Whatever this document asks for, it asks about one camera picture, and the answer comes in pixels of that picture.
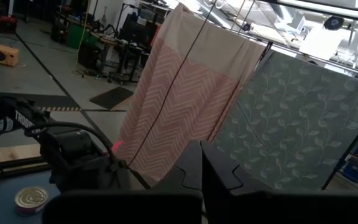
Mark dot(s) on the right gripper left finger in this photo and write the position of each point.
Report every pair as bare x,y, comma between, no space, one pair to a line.
135,208

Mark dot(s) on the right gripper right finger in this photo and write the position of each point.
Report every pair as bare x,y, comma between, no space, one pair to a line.
259,208

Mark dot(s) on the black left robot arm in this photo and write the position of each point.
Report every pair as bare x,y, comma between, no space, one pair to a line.
11,119

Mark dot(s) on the red blue label salmon can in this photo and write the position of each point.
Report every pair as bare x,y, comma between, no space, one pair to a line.
31,199

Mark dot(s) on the black floor mat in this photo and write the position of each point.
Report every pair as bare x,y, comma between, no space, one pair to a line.
112,98

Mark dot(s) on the green leaf print curtain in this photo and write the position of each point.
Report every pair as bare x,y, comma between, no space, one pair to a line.
297,124

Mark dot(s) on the pink chevron curtain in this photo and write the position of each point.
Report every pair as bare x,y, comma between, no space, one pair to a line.
179,118

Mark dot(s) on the green bin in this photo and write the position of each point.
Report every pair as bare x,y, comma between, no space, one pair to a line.
77,35

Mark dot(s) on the cluttered dark workbench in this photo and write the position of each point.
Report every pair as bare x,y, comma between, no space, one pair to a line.
120,37

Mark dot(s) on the red equipment case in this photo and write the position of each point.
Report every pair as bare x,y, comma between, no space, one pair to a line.
5,24

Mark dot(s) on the long LED light bar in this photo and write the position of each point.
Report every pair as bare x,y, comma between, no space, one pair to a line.
337,7

